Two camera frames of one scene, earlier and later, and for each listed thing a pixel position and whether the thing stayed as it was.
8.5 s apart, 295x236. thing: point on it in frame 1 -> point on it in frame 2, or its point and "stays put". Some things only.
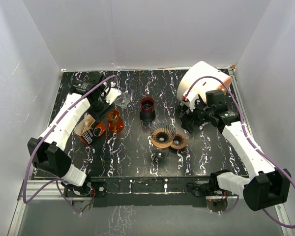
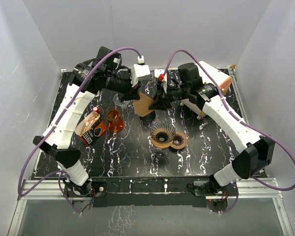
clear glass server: x=160 y=152 stays put
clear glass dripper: x=162 y=132 stays put
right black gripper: x=187 y=117 -> x=159 y=103
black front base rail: x=147 y=191 stays put
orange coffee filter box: x=88 y=131 stays put
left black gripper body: x=98 y=110 -> x=119 y=83
